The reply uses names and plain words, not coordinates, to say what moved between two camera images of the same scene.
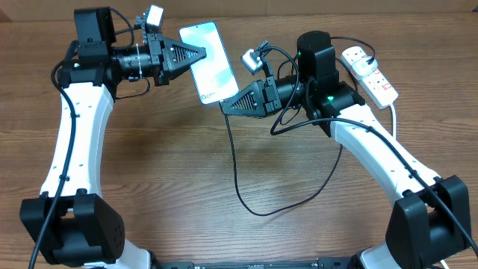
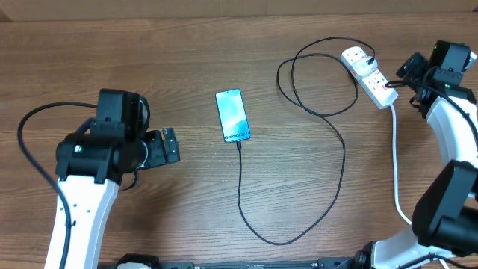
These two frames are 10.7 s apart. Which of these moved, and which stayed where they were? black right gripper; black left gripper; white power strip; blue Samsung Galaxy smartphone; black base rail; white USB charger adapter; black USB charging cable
Moved: black USB charging cable; blue Samsung Galaxy smartphone; black right gripper; black left gripper
Stayed: white USB charger adapter; black base rail; white power strip
